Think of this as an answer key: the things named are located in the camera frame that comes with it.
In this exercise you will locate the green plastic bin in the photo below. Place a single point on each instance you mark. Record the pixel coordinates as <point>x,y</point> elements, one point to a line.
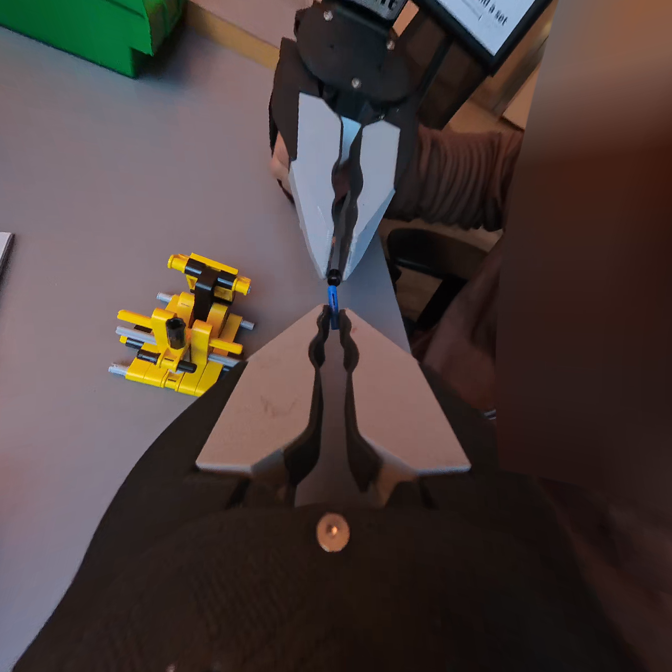
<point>78,31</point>

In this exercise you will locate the lego instruction booklet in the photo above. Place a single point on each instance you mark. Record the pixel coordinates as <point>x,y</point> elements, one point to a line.
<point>5,254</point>

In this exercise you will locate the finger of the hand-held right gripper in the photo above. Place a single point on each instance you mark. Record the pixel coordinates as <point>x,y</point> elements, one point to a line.
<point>378,157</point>
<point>315,157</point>

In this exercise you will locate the black office chair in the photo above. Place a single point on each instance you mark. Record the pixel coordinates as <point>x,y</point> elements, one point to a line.
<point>430,252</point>

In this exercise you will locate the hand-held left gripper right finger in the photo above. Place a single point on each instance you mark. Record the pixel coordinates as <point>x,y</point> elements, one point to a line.
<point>399,414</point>

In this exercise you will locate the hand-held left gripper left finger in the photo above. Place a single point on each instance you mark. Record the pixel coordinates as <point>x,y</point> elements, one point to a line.
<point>262,409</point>

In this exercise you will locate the blue lego pin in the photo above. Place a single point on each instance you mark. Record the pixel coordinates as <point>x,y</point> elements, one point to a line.
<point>332,307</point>

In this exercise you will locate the yellow lego model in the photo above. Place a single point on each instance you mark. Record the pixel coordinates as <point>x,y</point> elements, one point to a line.
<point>157,320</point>

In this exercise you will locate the person's right forearm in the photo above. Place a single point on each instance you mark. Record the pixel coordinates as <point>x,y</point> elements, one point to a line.
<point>456,178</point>

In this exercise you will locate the person's right hand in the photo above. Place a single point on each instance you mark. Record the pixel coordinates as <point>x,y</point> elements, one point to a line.
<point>281,170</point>

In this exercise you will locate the person's torso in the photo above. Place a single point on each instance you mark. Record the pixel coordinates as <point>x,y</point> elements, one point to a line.
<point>462,341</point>

